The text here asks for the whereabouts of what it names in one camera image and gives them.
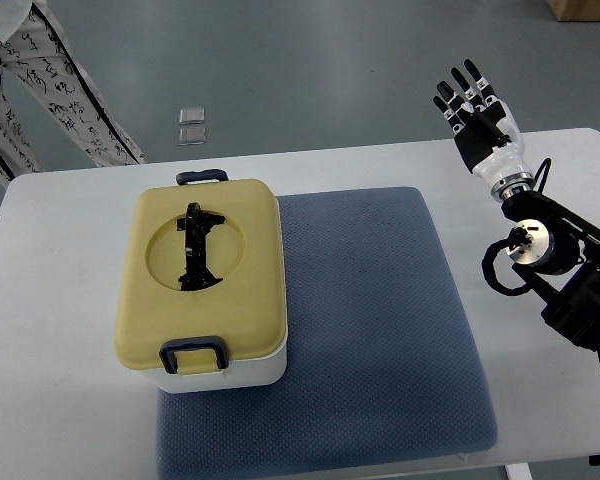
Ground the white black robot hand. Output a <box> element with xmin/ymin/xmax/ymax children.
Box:
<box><xmin>433</xmin><ymin>59</ymin><xmax>536</xmax><ymax>203</ymax></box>

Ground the yellow storage box lid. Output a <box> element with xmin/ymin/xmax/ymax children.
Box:
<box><xmin>113</xmin><ymin>178</ymin><xmax>288</xmax><ymax>372</ymax></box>

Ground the black lid handle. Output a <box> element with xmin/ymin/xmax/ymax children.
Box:
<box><xmin>176</xmin><ymin>202</ymin><xmax>225</xmax><ymax>291</ymax></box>

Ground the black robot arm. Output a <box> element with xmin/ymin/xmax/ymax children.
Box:
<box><xmin>481</xmin><ymin>158</ymin><xmax>600</xmax><ymax>364</ymax></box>

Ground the white storage box base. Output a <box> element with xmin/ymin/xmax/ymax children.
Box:
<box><xmin>147</xmin><ymin>194</ymin><xmax>288</xmax><ymax>394</ymax></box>

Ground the blue textured mat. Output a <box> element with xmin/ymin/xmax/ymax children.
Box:
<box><xmin>156</xmin><ymin>187</ymin><xmax>497</xmax><ymax>479</ymax></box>

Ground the upper metal floor plate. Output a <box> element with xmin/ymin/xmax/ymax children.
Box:
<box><xmin>179</xmin><ymin>107</ymin><xmax>205</xmax><ymax>125</ymax></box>

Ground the dark blue rear latch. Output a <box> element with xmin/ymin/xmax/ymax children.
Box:
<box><xmin>175</xmin><ymin>169</ymin><xmax>229</xmax><ymax>186</ymax></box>

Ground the dark blue latch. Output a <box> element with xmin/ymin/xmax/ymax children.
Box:
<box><xmin>159</xmin><ymin>336</ymin><xmax>229</xmax><ymax>375</ymax></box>
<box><xmin>175</xmin><ymin>169</ymin><xmax>229</xmax><ymax>186</ymax></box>

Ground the dark blue front latch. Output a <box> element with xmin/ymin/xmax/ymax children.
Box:
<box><xmin>159</xmin><ymin>336</ymin><xmax>229</xmax><ymax>375</ymax></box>

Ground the person in printed white trousers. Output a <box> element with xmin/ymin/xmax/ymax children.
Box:
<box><xmin>0</xmin><ymin>1</ymin><xmax>146</xmax><ymax>186</ymax></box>

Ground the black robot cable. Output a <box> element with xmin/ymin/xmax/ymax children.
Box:
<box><xmin>481</xmin><ymin>239</ymin><xmax>531</xmax><ymax>297</ymax></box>

